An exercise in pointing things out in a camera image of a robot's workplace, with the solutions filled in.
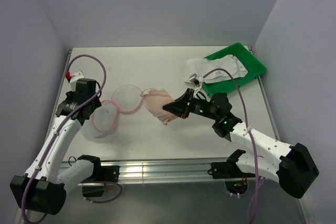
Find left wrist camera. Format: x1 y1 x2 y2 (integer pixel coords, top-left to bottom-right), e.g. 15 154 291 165
65 71 84 91

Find pink-rimmed mesh laundry bag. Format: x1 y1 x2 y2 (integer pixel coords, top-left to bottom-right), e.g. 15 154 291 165
80 85 143 139

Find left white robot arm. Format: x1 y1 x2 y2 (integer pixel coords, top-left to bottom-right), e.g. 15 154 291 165
10 78 102 215

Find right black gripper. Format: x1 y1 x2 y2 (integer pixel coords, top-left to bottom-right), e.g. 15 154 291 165
163 88 219 121

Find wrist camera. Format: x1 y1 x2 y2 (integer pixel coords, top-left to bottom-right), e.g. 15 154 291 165
188 73 204 88
65 71 84 91

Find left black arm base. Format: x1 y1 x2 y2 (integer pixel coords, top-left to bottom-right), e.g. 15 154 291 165
78 155 120 198

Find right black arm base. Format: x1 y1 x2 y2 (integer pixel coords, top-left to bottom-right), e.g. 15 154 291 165
207 162 254 197

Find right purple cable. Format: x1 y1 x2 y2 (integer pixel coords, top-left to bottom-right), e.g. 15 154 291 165
202 68 266 224

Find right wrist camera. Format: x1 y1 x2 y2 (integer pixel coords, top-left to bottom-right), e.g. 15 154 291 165
188 73 204 88

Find green plastic tray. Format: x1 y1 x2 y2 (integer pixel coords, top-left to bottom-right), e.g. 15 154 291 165
202 42 266 96

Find beige pink bra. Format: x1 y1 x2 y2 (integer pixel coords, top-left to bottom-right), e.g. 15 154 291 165
140 88 177 125

